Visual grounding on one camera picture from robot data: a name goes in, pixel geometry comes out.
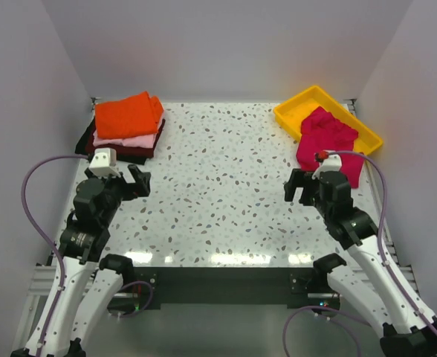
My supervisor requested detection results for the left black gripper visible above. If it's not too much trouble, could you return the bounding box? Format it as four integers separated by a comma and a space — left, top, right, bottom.
96, 163, 150, 225

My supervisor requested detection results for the magenta t shirt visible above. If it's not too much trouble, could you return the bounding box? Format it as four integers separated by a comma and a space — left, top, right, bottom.
296, 106, 358, 171

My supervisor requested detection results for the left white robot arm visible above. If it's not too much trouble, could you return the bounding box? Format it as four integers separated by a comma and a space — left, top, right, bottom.
11, 163, 151, 356

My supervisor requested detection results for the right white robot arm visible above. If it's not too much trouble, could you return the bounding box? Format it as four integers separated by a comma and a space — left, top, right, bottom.
284, 169, 437, 356

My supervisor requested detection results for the maroon folded t shirt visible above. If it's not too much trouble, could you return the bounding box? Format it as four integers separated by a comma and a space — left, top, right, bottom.
85, 120, 166, 158

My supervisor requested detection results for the pink folded t shirt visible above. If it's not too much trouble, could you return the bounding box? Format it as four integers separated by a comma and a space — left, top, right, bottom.
93, 118, 165, 149

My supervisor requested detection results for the black folded t shirt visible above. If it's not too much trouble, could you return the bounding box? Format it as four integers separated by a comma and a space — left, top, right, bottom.
74, 120, 148, 165

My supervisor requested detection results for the orange folded t shirt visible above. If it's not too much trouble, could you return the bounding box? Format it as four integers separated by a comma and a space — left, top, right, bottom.
94, 91, 164, 140

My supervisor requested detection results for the yellow plastic tray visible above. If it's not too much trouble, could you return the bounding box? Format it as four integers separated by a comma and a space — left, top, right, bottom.
273, 86, 383, 155

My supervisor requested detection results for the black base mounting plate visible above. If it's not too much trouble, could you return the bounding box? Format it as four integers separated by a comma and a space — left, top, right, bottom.
108, 267, 341, 314

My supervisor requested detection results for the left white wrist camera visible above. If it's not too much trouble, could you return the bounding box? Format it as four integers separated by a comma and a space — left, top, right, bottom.
88, 148, 120, 178

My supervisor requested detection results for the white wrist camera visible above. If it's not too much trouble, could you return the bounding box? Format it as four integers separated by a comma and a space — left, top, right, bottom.
88, 148, 120, 178
312, 150, 342, 179

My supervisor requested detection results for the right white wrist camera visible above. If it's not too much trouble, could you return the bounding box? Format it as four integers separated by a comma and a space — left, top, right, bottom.
312, 150, 342, 179

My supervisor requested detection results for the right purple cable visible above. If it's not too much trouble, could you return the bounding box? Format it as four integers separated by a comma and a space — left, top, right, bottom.
282, 150, 437, 357

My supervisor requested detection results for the aluminium frame rail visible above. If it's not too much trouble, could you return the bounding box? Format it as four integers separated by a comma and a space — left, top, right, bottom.
27, 251, 57, 297

